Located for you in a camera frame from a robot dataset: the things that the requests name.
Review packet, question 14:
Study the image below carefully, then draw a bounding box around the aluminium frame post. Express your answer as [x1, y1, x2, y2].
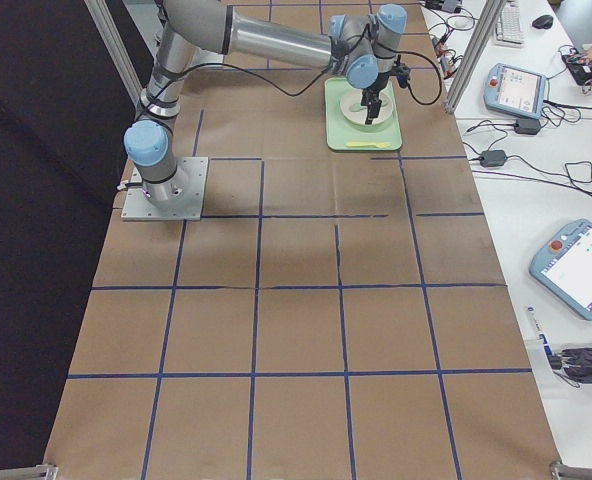
[445, 0, 505, 114]

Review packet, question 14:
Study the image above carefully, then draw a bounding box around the yellow plastic fork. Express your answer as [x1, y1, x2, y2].
[345, 142, 392, 150]

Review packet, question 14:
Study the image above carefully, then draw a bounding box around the dark folded cloth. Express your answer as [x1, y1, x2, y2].
[548, 347, 592, 384]

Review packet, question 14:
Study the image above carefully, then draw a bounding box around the black computer mouse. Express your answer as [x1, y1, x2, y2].
[531, 14, 554, 30]

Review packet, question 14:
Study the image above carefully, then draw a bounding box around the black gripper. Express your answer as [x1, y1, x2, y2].
[360, 62, 410, 125]

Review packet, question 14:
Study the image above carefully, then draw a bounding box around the white round plate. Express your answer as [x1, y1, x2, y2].
[340, 89, 394, 125]

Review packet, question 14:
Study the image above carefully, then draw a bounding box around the black power adapter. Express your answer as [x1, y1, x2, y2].
[479, 149, 507, 168]
[513, 118, 542, 136]

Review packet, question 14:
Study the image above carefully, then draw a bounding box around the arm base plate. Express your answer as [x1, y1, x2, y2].
[191, 48, 224, 68]
[121, 157, 209, 221]

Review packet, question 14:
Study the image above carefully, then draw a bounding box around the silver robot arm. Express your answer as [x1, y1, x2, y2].
[124, 1, 410, 207]

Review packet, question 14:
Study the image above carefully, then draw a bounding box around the far teach pendant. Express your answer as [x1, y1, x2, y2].
[483, 63, 547, 119]

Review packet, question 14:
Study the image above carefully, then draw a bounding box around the white keyboard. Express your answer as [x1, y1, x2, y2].
[493, 0, 524, 48]

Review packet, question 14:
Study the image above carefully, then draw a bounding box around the teach pendant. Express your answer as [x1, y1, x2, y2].
[529, 218, 592, 321]
[483, 63, 547, 119]

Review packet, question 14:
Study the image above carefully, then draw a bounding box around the light green tray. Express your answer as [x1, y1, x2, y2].
[325, 78, 402, 151]

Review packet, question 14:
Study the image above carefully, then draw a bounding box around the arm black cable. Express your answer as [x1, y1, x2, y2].
[110, 49, 444, 191]

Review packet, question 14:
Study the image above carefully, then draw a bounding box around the near teach pendant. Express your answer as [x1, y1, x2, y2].
[529, 218, 592, 321]

